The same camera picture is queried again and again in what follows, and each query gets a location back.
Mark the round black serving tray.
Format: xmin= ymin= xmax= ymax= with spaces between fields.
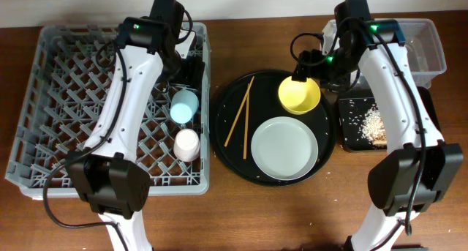
xmin=210 ymin=70 xmax=337 ymax=187

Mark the pink plastic cup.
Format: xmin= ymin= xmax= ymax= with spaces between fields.
xmin=173 ymin=129 xmax=200 ymax=162

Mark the grey plastic dishwasher rack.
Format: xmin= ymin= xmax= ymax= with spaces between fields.
xmin=5 ymin=23 xmax=211 ymax=200

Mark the clear plastic waste bin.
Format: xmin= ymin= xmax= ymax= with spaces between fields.
xmin=321 ymin=18 xmax=448 ymax=90

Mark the black rectangular waste tray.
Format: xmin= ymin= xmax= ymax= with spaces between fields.
xmin=336 ymin=86 xmax=439 ymax=154

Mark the light blue plastic cup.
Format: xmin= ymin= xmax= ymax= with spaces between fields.
xmin=170 ymin=89 xmax=199 ymax=124

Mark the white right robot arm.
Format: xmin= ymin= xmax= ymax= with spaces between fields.
xmin=292 ymin=0 xmax=464 ymax=250

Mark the yellow plastic bowl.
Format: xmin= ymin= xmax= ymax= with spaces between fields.
xmin=278 ymin=76 xmax=321 ymax=115

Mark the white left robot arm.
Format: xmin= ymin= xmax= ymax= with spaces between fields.
xmin=42 ymin=0 xmax=205 ymax=250

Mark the grey round plate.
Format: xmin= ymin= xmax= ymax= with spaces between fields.
xmin=250 ymin=116 xmax=319 ymax=181

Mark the pile of food scraps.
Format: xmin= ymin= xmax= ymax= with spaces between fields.
xmin=360 ymin=106 xmax=387 ymax=147

